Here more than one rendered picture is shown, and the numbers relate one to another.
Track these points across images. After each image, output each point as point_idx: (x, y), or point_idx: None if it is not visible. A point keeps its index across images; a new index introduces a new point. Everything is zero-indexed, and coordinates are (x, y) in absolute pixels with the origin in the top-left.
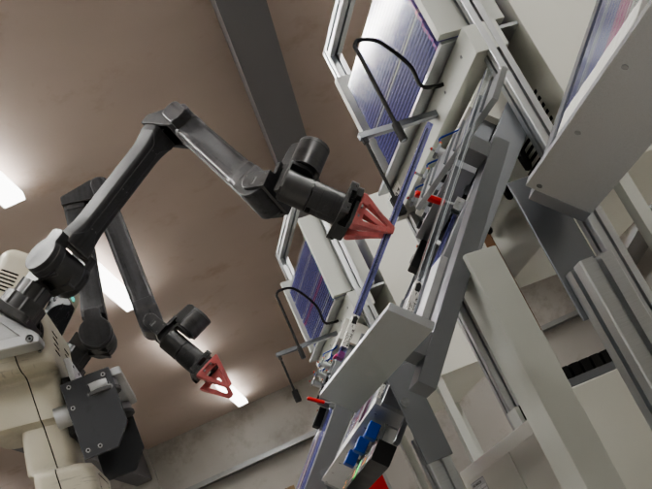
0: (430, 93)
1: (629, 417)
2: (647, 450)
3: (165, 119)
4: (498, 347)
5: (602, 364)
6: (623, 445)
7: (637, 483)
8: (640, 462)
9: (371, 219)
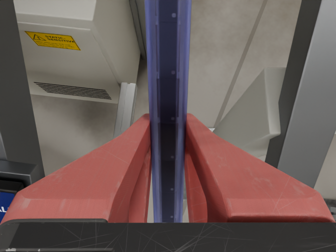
0: None
1: (111, 3)
2: (116, 20)
3: None
4: (250, 152)
5: None
6: (111, 30)
7: (116, 49)
8: (116, 32)
9: (139, 173)
